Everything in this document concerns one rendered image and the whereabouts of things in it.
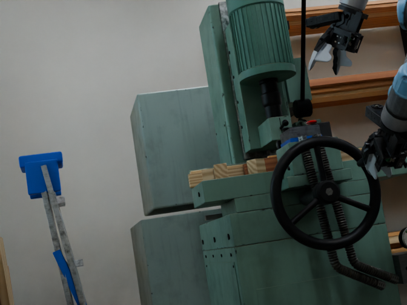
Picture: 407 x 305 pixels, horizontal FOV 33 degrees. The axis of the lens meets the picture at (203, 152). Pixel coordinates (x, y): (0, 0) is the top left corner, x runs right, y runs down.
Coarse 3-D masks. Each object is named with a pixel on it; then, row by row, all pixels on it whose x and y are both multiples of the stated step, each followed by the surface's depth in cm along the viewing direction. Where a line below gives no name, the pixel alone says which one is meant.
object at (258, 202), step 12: (360, 180) 196; (288, 192) 193; (300, 192) 193; (348, 192) 195; (360, 192) 196; (228, 204) 198; (240, 204) 190; (252, 204) 190; (264, 204) 191; (288, 204) 192
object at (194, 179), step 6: (360, 150) 214; (234, 168) 207; (240, 168) 208; (192, 174) 205; (198, 174) 205; (228, 174) 207; (234, 174) 207; (240, 174) 207; (192, 180) 205; (198, 180) 205; (192, 186) 204
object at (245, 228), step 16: (272, 208) 191; (288, 208) 192; (352, 208) 195; (208, 224) 224; (224, 224) 198; (240, 224) 189; (256, 224) 190; (272, 224) 190; (304, 224) 192; (336, 224) 193; (352, 224) 194; (208, 240) 228; (224, 240) 201; (240, 240) 188; (256, 240) 189; (272, 240) 190
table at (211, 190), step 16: (352, 160) 197; (240, 176) 191; (256, 176) 192; (304, 176) 184; (336, 176) 185; (352, 176) 196; (384, 176) 198; (192, 192) 209; (208, 192) 189; (224, 192) 190; (240, 192) 190; (256, 192) 191
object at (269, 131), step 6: (270, 120) 207; (276, 120) 207; (282, 120) 208; (288, 120) 208; (258, 126) 220; (264, 126) 212; (270, 126) 207; (276, 126) 207; (288, 126) 208; (264, 132) 213; (270, 132) 207; (276, 132) 207; (282, 132) 207; (264, 138) 214; (270, 138) 207; (276, 138) 206; (264, 144) 215; (270, 144) 213; (276, 144) 211
